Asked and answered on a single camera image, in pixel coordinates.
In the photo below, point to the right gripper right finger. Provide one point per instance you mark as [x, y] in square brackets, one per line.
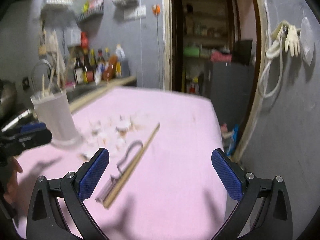
[274, 219]

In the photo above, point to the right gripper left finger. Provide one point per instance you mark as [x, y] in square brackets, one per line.
[45, 219]

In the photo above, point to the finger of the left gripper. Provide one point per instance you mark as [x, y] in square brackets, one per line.
[13, 145]
[31, 128]

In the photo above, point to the long dark wooden chopstick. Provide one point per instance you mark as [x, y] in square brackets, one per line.
[126, 175]

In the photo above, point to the light wooden chopstick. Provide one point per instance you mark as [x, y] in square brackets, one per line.
[65, 73]

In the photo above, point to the person's left hand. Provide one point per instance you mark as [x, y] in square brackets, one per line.
[10, 194]

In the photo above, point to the silver spoon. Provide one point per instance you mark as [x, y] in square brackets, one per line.
[22, 118]

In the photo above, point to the white plastic utensil holder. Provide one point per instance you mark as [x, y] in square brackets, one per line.
[54, 111]

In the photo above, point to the steel faucet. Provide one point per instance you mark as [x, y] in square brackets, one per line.
[42, 68]

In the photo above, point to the dark wine bottle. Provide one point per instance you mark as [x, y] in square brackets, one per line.
[78, 71]

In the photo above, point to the dark soy sauce bottle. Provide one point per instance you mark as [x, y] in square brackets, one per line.
[88, 72]

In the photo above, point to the orange snack bag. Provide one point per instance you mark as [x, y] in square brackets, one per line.
[110, 68]

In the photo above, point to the large oil jug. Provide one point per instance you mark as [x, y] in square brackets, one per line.
[122, 65]

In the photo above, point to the dark grey cabinet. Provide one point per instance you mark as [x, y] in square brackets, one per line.
[228, 86]

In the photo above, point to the green box on shelf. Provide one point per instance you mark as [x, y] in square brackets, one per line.
[191, 52]

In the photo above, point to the white rubber glove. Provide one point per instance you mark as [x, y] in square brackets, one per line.
[292, 43]

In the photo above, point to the clear hanging plastic bag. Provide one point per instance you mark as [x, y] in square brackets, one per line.
[307, 41]

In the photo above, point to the white wall box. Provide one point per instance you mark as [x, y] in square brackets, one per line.
[73, 37]

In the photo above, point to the grey wall rack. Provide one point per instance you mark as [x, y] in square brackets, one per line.
[90, 13]

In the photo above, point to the wall power socket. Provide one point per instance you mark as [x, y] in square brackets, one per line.
[135, 13]

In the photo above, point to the orange wall hook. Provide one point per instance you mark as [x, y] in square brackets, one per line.
[156, 9]

